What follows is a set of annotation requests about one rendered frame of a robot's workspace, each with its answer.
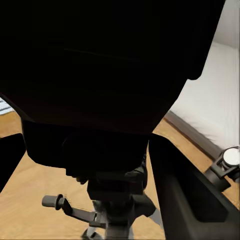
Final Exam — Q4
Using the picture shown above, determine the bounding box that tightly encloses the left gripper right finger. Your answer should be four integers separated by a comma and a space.
148, 133, 240, 240

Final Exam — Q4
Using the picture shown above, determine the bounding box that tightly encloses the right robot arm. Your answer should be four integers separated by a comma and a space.
203, 147, 240, 193

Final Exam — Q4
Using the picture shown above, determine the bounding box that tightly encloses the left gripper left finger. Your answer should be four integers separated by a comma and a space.
0, 131, 27, 193

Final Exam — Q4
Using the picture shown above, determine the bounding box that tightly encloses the camera tripod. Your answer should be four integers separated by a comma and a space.
41, 151, 164, 240

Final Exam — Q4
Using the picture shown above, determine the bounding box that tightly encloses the digital camera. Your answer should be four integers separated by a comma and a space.
0, 0, 226, 178

